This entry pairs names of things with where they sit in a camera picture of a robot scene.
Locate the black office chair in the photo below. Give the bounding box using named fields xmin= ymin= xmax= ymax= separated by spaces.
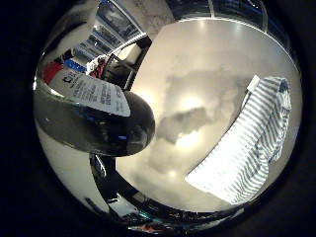
xmin=102 ymin=53 xmax=143 ymax=92

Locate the red fabric bundle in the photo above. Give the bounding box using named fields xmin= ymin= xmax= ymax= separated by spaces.
xmin=87 ymin=57 xmax=110 ymax=80

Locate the white blue striped cloth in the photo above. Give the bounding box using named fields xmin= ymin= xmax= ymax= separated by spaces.
xmin=184 ymin=74 xmax=293 ymax=205

